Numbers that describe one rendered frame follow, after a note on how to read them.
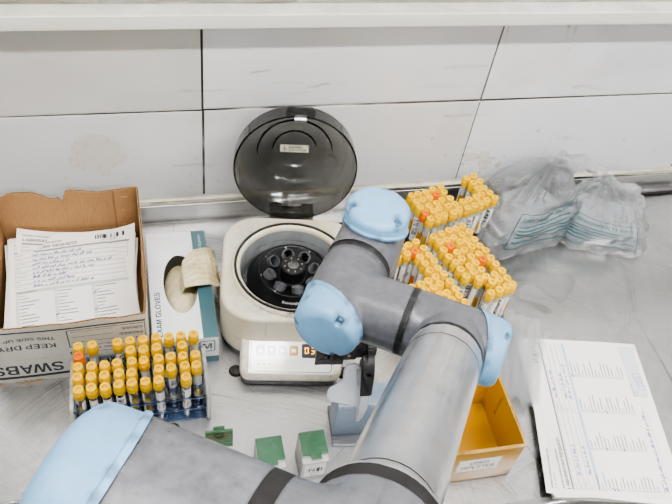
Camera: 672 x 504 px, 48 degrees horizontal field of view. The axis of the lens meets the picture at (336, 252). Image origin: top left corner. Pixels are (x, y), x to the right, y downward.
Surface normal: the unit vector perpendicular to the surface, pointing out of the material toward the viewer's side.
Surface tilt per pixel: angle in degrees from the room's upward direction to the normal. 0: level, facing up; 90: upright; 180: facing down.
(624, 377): 0
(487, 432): 0
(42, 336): 95
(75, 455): 7
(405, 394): 37
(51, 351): 90
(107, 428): 22
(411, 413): 27
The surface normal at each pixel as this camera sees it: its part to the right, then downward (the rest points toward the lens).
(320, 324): -0.37, 0.66
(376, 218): 0.12, -0.67
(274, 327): 0.06, 0.74
